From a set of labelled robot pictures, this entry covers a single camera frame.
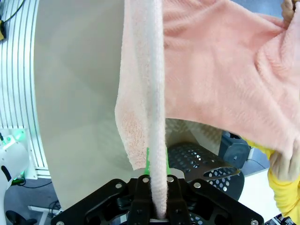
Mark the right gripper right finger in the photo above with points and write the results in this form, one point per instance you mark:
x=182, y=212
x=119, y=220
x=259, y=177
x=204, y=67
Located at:
x=178, y=201

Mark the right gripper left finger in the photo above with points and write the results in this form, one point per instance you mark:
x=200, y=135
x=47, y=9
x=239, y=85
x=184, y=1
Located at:
x=140, y=201

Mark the pink terry towel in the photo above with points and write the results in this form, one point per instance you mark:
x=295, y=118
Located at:
x=211, y=70

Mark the person's left forearm yellow sleeve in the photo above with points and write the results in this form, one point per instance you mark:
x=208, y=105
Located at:
x=287, y=199

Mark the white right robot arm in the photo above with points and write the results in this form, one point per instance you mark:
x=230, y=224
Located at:
x=11, y=161

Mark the person's left hand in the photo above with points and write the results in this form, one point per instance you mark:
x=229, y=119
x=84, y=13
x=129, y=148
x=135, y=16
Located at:
x=283, y=168

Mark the person's right hand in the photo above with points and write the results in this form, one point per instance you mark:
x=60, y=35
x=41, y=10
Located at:
x=287, y=11

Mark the dark plastic laundry basket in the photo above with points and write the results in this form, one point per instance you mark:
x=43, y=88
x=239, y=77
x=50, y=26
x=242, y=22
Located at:
x=187, y=157

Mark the dark grey box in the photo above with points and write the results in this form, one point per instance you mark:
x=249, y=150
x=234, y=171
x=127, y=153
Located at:
x=234, y=150

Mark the white side table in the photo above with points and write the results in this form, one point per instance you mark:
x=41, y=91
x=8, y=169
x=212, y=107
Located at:
x=255, y=192

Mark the aluminium profile frame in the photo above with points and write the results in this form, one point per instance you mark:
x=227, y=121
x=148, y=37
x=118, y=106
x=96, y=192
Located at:
x=14, y=70

